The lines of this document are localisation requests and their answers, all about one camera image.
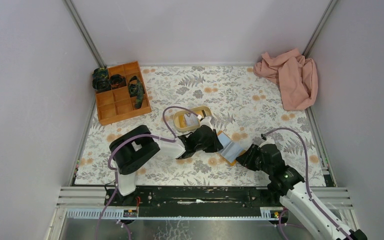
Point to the orange compartment organizer tray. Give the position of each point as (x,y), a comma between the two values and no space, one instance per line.
(124,96)

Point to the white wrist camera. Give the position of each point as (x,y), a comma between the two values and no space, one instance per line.
(206,121)
(266,140)

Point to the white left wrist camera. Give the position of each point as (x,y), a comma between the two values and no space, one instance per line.
(206,121)

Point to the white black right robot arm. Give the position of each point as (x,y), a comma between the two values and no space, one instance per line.
(288,187)

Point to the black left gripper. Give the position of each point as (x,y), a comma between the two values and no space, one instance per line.
(208,139)

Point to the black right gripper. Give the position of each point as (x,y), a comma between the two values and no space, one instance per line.
(251,160)

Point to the beige oval plastic tray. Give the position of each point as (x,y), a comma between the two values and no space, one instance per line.
(202,110)

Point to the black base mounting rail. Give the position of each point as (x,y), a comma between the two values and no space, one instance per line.
(197,202)

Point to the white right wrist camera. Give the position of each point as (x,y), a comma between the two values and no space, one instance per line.
(266,140)

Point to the floral patterned table mat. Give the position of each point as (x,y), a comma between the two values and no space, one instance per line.
(243,105)

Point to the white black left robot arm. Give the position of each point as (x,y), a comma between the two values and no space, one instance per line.
(132,150)

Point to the pink crumpled cloth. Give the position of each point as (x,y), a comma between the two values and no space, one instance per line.
(295,75)

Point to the yellow leather card holder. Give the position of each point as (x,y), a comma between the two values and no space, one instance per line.
(222,137)

